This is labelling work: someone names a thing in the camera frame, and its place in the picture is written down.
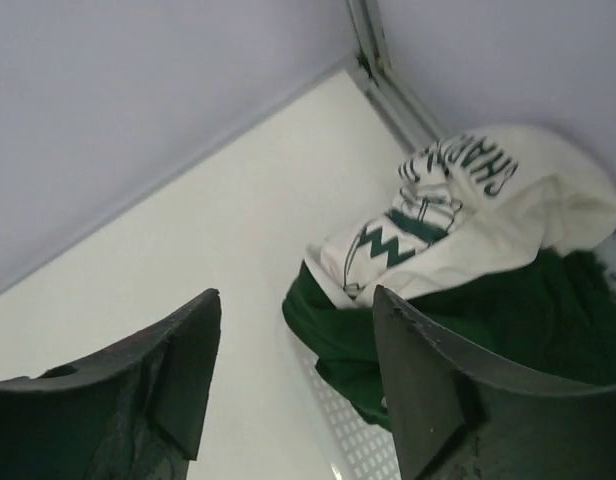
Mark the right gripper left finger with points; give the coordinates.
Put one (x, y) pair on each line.
(132, 410)

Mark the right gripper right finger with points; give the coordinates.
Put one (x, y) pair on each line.
(460, 411)

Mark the white and green t shirt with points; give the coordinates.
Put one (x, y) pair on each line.
(492, 233)

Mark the white plastic basket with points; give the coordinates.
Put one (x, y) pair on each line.
(364, 451)

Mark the right aluminium frame post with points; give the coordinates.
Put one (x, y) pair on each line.
(412, 124)

